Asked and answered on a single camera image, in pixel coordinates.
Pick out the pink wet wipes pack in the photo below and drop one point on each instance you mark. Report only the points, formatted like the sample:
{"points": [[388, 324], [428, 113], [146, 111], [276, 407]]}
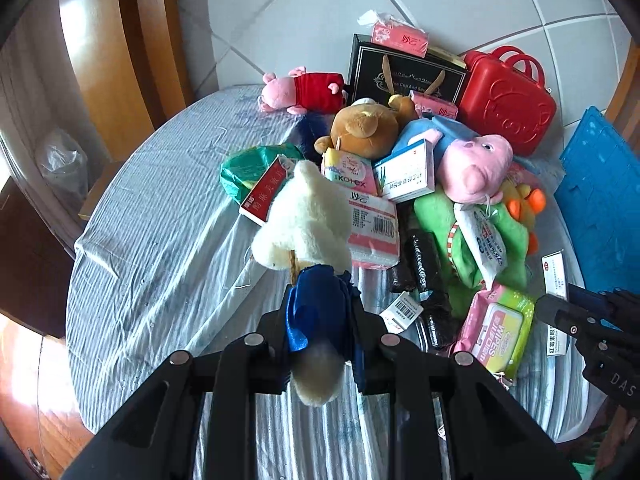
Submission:
{"points": [[495, 330]]}

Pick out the white medicine box red print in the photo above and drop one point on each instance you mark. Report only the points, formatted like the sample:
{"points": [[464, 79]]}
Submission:
{"points": [[555, 275]]}

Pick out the blue plastic crate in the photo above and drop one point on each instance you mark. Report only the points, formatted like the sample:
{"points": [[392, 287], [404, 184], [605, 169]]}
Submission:
{"points": [[595, 185]]}

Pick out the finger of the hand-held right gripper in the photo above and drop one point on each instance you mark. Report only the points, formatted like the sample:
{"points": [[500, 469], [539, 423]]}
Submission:
{"points": [[560, 312], [592, 300]]}

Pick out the green frog plush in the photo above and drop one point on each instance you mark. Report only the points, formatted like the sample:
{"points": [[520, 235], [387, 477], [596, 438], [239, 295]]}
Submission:
{"points": [[435, 215]]}

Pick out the black gift bag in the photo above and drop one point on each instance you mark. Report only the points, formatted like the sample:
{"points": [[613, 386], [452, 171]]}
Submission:
{"points": [[370, 75]]}

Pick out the open pink tissue pack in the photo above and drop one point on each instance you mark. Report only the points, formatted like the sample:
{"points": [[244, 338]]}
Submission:
{"points": [[400, 40]]}

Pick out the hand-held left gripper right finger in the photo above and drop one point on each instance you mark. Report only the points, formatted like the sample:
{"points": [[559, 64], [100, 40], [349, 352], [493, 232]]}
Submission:
{"points": [[361, 360]]}

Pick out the wooden door frame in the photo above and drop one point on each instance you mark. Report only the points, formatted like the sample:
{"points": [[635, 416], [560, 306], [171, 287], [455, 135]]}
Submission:
{"points": [[115, 35]]}

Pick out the brown bear plush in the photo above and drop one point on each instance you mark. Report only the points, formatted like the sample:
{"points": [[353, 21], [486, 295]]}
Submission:
{"points": [[360, 127]]}

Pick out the pink sanitary pad pack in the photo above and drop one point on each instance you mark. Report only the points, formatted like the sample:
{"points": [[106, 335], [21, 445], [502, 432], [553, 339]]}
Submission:
{"points": [[350, 172]]}

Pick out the gold flat box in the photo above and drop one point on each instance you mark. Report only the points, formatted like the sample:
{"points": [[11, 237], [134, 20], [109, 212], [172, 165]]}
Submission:
{"points": [[447, 56]]}

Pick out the white wet wipes packet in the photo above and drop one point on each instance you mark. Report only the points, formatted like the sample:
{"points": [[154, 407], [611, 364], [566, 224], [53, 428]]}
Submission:
{"points": [[482, 245]]}

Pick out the green plastic packet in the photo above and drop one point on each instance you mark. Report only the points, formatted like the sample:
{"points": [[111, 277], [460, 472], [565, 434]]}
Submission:
{"points": [[245, 170]]}

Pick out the pink and white tissue pack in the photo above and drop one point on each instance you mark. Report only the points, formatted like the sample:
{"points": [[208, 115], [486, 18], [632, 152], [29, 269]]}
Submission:
{"points": [[375, 230]]}

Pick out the red and white box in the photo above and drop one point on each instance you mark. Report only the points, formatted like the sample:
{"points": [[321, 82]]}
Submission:
{"points": [[260, 200]]}

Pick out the red toy suitcase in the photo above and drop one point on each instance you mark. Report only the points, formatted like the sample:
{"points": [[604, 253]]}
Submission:
{"points": [[505, 105]]}

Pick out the white plush toy blue ribbon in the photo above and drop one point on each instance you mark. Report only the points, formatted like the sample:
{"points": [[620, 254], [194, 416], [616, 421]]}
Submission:
{"points": [[310, 210]]}

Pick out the white and green medicine box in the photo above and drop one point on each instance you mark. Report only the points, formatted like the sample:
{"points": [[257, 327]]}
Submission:
{"points": [[405, 170]]}

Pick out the long white ointment box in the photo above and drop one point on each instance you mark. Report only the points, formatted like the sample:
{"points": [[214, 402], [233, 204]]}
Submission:
{"points": [[557, 350]]}

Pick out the pink flowered tissue pack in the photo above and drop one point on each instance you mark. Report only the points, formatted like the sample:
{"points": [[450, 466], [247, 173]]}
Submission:
{"points": [[525, 175]]}

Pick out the dark wooden cabinet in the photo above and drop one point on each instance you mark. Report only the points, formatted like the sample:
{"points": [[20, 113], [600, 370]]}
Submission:
{"points": [[30, 260]]}

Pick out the clear plastic bag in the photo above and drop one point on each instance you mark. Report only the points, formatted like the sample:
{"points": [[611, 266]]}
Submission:
{"points": [[62, 165]]}

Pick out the pink pig plush red dress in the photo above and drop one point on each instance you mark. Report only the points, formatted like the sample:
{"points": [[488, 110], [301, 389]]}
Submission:
{"points": [[315, 90]]}

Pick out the pink pig plush blue clothes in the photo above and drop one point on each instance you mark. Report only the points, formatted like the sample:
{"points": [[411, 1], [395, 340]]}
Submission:
{"points": [[475, 165]]}

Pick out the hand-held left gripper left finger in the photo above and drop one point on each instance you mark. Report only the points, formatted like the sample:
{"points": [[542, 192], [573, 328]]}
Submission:
{"points": [[272, 340]]}

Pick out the white barcode tag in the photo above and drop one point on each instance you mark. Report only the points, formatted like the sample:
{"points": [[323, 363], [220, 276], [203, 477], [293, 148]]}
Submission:
{"points": [[399, 311]]}

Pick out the yellow duck plush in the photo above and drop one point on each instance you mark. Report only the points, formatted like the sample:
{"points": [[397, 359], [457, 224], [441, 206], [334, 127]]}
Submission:
{"points": [[520, 200]]}

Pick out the black garbage bag roll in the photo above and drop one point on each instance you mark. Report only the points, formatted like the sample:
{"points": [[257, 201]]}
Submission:
{"points": [[440, 322], [401, 277], [422, 260]]}

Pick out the small pink tissue pack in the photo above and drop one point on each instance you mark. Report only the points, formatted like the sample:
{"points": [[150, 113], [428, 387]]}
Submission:
{"points": [[437, 106]]}

